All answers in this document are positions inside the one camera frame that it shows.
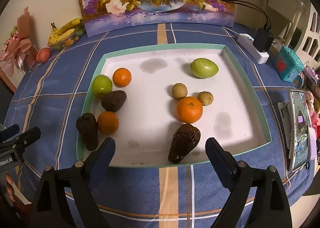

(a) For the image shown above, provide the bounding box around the large green mango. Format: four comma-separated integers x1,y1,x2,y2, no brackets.
191,58,219,79

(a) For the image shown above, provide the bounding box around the dark brown avocado upper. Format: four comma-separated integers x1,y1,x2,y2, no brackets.
76,112,98,151

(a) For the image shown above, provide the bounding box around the dark brown avocado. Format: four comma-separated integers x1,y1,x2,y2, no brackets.
76,112,98,151
168,123,201,164

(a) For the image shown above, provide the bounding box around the small orange near finger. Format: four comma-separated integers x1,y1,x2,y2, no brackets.
97,111,119,135

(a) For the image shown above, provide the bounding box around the smartphone on stand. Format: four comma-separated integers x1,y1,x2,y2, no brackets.
277,90,317,172

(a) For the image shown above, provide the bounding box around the red apple front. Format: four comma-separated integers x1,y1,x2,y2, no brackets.
36,47,52,64

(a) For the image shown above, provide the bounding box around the dark brown avocado lower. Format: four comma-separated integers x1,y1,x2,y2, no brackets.
168,123,201,164

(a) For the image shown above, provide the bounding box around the small green apple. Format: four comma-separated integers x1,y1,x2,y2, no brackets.
91,75,113,99

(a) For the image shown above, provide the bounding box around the dark avocado in tray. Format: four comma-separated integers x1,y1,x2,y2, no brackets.
101,90,127,112

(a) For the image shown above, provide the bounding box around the large orange on cloth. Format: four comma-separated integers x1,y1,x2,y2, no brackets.
176,97,203,124

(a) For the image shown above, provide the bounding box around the yellow banana bunch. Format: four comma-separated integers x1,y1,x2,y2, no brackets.
50,18,84,35

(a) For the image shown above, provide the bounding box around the orange in tray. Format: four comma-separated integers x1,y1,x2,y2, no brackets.
112,67,132,88

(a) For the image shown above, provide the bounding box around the clear plastic fruit container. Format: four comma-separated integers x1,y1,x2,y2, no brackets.
47,24,86,50

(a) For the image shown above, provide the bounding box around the white tray teal rim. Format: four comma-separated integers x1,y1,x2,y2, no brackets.
76,43,271,168

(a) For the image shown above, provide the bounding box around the small brown longan fruit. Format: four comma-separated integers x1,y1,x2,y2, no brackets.
171,83,188,99

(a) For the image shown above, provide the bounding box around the teal toy box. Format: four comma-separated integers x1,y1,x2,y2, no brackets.
274,46,304,83

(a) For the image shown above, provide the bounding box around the white power strip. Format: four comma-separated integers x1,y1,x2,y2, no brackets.
237,33,269,64

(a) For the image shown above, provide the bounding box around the black power adapter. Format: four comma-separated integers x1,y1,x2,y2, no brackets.
253,28,274,52

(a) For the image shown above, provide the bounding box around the white plastic chair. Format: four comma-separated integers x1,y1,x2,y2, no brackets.
264,0,319,69

